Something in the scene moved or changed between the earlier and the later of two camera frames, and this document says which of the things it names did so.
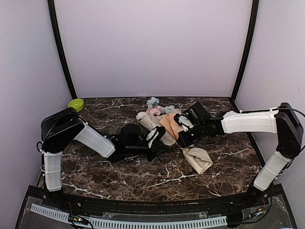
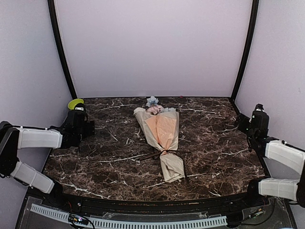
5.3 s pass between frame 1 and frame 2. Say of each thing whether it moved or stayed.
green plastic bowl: stayed
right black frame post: stayed
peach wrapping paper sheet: moved
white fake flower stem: moved
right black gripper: moved
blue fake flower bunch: stayed
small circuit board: stayed
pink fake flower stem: stayed
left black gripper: moved
